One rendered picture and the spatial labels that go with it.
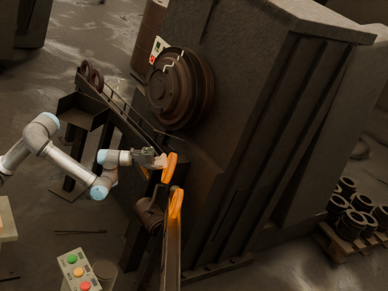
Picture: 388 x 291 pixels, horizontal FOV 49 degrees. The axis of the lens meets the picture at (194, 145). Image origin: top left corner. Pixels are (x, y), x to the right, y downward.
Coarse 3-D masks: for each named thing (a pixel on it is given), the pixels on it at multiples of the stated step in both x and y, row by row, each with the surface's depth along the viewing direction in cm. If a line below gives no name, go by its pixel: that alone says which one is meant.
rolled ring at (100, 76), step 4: (92, 72) 321; (96, 72) 316; (100, 72) 315; (92, 76) 323; (100, 76) 313; (92, 80) 325; (100, 80) 312; (104, 80) 314; (92, 84) 325; (100, 84) 313; (100, 88) 315; (100, 92) 318
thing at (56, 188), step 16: (64, 96) 276; (80, 96) 290; (64, 112) 286; (80, 112) 292; (96, 112) 290; (80, 128) 283; (80, 144) 288; (80, 160) 300; (64, 192) 307; (80, 192) 313
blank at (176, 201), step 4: (176, 192) 223; (180, 192) 219; (176, 196) 219; (180, 196) 218; (172, 200) 228; (176, 200) 216; (180, 200) 217; (172, 204) 226; (176, 204) 216; (180, 204) 216; (172, 208) 220; (176, 208) 216; (172, 212) 217; (176, 212) 217; (172, 216) 219; (176, 216) 219
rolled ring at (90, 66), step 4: (84, 60) 331; (88, 60) 330; (84, 64) 332; (88, 64) 326; (80, 68) 337; (84, 68) 337; (88, 68) 326; (92, 68) 326; (80, 72) 338; (84, 72) 338; (88, 72) 327; (84, 76) 337; (88, 76) 327; (88, 80) 328
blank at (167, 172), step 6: (168, 156) 217; (174, 156) 208; (168, 162) 209; (174, 162) 206; (168, 168) 205; (174, 168) 206; (162, 174) 216; (168, 174) 206; (162, 180) 209; (168, 180) 208
